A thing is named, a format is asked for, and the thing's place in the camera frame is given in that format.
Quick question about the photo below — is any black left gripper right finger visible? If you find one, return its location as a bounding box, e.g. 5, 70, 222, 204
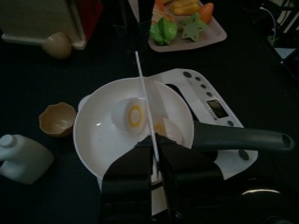
156, 136, 225, 224

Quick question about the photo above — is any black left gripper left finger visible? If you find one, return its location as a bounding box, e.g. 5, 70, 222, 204
97, 136, 154, 224

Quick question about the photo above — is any toy egg half white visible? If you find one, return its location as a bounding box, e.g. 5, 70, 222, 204
153, 116, 185, 145

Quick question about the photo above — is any green toy starfruit whole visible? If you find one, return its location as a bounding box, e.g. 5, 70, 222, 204
149, 17, 180, 46

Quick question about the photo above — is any white frying pan dark handle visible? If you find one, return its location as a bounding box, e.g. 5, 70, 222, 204
71, 76, 294, 179

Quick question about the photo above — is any green toy starfruit slice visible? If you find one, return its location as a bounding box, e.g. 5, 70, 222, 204
178, 11, 210, 43

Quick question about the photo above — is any pink plastic tray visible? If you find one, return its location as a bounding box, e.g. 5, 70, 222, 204
146, 0, 228, 53

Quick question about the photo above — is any brown eggshell dome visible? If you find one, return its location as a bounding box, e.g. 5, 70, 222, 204
41, 31, 73, 60

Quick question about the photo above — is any white cable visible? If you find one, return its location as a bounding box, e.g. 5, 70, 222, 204
257, 5, 277, 39

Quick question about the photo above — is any toy egg half yolk ring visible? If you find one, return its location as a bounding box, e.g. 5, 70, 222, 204
109, 97, 149, 136

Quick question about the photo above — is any yellow toy pepper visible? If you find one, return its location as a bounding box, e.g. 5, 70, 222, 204
166, 0, 201, 16

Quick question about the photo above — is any white kitchen scale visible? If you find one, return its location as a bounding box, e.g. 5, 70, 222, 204
96, 67, 258, 217

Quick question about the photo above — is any red orange toy fruit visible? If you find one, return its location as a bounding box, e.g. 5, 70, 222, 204
153, 0, 165, 13

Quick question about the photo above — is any white toy milk jug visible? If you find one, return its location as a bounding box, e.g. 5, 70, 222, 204
0, 134, 55, 186

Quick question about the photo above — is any brown eggshell cup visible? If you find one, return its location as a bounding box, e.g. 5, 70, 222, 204
37, 101, 77, 138

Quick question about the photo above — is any orange toy carrot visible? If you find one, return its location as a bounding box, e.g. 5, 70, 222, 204
197, 2, 216, 25

